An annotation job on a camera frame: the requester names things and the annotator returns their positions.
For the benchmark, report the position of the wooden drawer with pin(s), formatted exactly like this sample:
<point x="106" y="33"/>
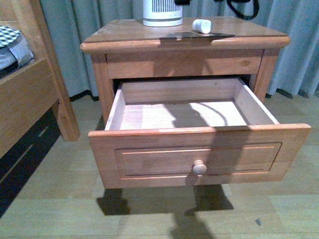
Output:
<point x="192" y="132"/>

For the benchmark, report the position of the checkered grey bedding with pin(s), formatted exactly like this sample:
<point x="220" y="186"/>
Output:
<point x="14" y="48"/>

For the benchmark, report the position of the wooden nightstand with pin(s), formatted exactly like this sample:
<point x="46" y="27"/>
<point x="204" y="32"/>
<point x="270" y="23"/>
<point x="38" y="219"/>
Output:
<point x="126" y="49"/>

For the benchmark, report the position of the wooden bed frame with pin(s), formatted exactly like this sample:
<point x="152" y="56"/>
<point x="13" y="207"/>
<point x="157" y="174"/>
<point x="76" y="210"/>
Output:
<point x="29" y="92"/>

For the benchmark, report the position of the white medicine bottle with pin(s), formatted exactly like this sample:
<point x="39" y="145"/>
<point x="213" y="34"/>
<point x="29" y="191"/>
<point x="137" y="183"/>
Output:
<point x="202" y="25"/>

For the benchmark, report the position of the white cylindrical air purifier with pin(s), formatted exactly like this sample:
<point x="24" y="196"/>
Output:
<point x="161" y="13"/>

